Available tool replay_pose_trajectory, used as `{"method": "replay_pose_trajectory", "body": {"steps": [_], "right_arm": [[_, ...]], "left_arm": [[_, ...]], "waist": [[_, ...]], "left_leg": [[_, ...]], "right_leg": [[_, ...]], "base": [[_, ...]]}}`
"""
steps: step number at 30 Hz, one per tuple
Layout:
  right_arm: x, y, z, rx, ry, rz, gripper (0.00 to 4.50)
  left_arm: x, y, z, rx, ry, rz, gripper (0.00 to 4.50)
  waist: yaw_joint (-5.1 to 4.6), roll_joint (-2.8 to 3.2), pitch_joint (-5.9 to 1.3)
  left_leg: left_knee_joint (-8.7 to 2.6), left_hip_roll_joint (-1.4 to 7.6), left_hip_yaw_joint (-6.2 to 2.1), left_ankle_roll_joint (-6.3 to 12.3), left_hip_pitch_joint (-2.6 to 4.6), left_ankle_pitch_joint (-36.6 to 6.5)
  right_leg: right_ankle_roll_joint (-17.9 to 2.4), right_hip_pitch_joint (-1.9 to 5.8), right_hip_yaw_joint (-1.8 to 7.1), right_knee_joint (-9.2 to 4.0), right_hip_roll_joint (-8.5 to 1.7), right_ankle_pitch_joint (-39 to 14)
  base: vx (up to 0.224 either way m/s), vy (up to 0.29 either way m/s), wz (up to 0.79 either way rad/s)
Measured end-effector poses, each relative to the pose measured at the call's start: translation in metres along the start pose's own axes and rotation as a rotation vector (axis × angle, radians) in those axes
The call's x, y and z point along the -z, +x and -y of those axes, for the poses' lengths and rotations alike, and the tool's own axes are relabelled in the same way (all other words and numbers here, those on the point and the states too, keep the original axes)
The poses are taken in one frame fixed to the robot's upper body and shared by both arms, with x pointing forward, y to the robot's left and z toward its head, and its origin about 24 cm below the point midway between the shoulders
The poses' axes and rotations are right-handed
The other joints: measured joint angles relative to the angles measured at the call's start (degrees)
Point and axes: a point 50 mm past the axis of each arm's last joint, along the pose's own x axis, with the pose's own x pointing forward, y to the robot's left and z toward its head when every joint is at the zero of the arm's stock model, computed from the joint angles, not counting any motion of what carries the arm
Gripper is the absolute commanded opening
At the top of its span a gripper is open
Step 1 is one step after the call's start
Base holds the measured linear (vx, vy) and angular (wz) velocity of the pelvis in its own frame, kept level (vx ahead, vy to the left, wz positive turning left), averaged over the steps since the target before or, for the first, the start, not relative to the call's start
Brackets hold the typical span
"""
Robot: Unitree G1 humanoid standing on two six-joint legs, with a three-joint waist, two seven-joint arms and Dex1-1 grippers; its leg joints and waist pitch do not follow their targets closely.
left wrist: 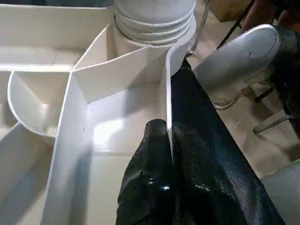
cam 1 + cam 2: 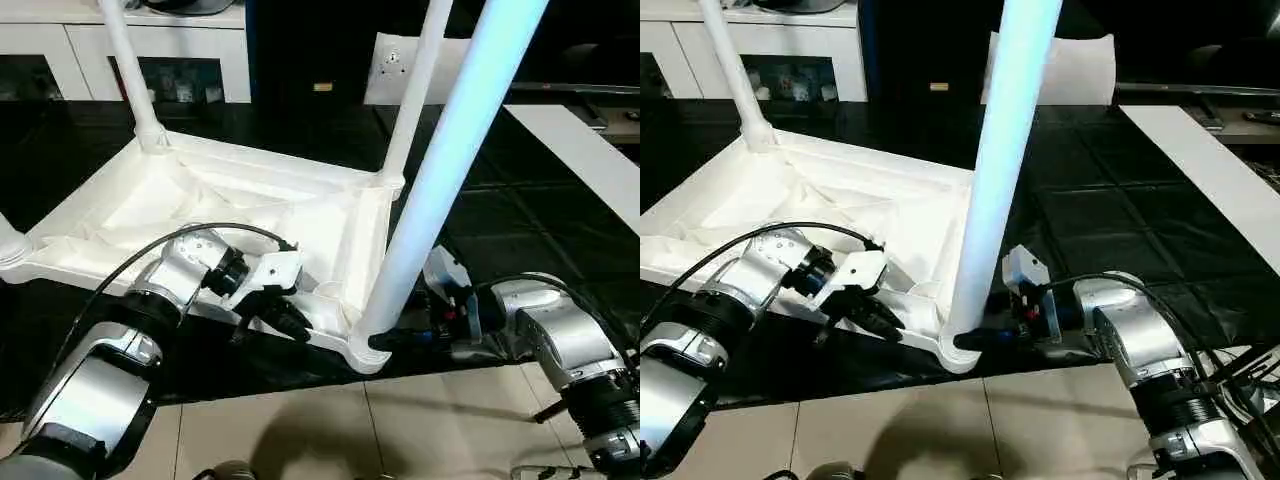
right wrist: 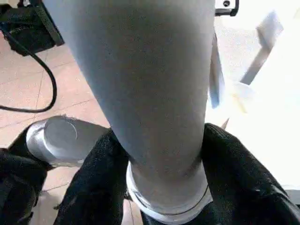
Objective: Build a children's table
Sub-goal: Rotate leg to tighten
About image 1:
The white plastic table leg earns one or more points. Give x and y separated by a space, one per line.
152 14

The black stand leg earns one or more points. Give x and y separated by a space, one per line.
232 30

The grey stand base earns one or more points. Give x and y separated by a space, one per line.
276 124

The black table mat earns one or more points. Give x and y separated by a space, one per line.
199 117

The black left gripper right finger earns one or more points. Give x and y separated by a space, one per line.
201 187

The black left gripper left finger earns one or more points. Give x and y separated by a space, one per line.
147 182

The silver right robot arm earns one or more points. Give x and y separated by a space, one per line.
234 58

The white plastic table top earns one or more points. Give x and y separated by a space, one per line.
35 35

